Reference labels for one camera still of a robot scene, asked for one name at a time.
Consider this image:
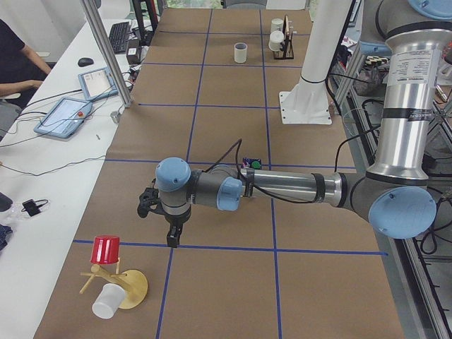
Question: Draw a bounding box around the upper white cup on rack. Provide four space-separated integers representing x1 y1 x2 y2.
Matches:
270 18 284 32

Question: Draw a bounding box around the white cup on rack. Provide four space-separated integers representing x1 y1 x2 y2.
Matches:
270 18 284 32
268 30 285 52

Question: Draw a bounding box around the blue white milk carton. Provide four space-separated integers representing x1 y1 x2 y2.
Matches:
242 157 262 170

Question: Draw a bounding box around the far blue teach pendant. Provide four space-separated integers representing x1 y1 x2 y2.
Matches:
78 67 118 101

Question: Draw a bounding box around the black wooden mug rack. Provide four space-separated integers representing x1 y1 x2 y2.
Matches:
273 15 295 60

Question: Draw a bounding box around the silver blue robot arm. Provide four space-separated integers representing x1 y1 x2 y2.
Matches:
151 1 451 248

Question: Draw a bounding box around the aluminium frame post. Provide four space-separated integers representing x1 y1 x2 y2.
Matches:
81 0 132 108

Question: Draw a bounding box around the black box on desk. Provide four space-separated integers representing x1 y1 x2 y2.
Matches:
126 38 148 65

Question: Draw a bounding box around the blue teach pendant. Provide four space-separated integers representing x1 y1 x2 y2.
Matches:
78 67 118 101
33 97 93 139

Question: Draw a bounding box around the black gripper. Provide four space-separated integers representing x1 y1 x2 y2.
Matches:
165 213 191 247

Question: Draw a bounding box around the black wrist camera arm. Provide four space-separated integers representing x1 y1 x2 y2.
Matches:
137 187 163 218

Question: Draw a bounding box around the white mug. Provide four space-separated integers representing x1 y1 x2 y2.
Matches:
234 42 248 64

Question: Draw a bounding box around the black keyboard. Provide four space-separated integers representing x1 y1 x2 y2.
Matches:
109 22 130 54

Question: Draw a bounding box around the near blue teach pendant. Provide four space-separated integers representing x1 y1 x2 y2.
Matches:
33 97 93 139

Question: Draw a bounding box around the seated person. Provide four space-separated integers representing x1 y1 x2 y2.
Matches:
1 21 52 136

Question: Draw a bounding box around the wooden cup stand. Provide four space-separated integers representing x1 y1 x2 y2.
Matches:
79 262 149 309

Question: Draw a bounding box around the black computer mouse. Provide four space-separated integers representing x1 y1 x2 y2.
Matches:
78 57 94 67

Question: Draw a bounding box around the lower white cup on rack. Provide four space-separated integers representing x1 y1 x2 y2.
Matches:
268 30 285 52

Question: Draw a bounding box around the small black adapter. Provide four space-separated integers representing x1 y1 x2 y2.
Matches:
22 199 49 217

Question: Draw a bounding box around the white plastic cup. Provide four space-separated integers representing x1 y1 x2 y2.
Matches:
92 283 126 319

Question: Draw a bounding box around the red cup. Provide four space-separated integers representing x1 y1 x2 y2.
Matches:
90 234 120 265

